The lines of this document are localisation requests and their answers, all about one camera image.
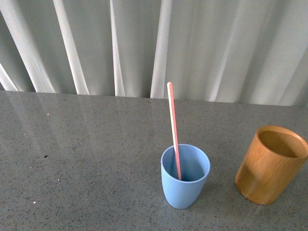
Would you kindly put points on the blue plastic cup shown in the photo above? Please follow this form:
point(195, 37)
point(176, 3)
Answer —
point(195, 167)

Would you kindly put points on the bamboo chopstick holder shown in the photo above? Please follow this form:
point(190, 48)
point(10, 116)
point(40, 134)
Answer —
point(274, 157)

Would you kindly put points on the white pleated curtain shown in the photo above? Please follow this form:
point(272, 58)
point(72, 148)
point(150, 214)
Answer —
point(249, 51)

